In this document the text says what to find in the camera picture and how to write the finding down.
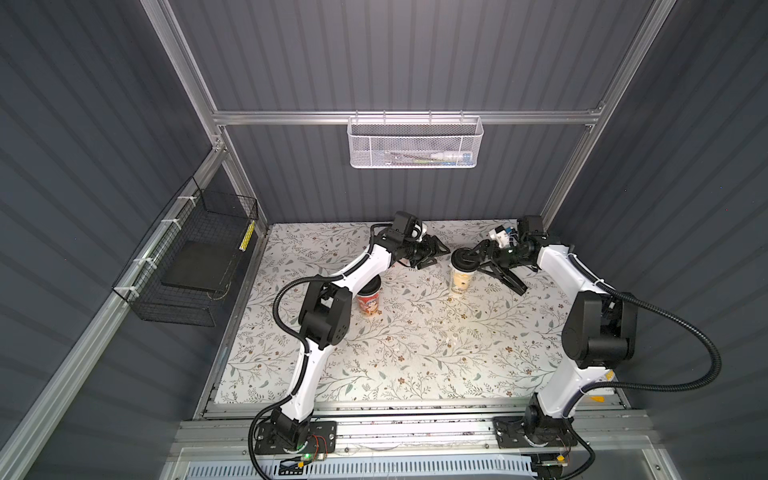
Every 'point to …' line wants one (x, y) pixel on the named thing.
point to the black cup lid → (463, 261)
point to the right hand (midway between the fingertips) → (477, 261)
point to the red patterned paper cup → (369, 304)
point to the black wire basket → (185, 268)
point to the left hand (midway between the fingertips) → (453, 258)
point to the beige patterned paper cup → (461, 281)
